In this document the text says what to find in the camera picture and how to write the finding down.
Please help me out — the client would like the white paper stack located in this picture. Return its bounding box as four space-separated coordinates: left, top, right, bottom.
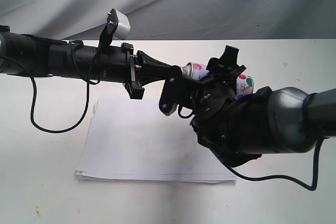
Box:
76 97 236 184

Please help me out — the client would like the silver spray can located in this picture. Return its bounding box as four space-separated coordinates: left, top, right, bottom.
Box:
180 62 255 98

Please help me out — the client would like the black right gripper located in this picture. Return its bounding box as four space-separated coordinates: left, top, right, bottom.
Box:
191 45 273 167

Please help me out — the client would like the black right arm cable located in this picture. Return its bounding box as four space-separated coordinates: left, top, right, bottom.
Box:
223 137 323 191

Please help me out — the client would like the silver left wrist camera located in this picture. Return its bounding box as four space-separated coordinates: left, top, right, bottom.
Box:
98 8 131 49

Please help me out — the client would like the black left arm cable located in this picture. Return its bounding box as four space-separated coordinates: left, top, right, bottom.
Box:
0 40 108 133

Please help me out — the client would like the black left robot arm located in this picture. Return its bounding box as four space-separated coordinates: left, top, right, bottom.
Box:
1 26 183 102

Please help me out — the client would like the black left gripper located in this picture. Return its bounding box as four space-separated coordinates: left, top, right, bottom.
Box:
73 42 181 100

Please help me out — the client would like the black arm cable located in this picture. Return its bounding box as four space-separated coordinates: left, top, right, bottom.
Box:
0 40 108 133
223 137 323 191

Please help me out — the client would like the white backdrop cloth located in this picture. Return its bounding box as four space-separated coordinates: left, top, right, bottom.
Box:
1 0 335 40

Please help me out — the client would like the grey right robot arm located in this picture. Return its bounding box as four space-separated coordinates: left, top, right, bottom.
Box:
191 46 335 167

